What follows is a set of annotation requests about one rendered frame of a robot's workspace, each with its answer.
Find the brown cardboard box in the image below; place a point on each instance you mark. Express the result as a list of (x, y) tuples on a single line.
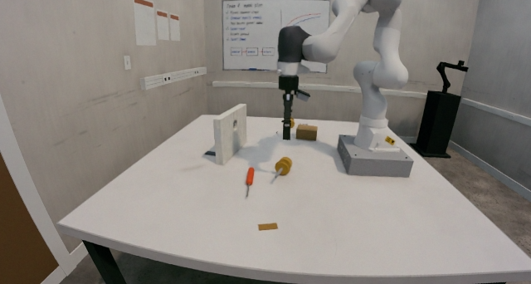
[(306, 132)]

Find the orange-handled screwdriver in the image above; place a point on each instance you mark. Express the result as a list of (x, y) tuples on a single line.
[(249, 178)]

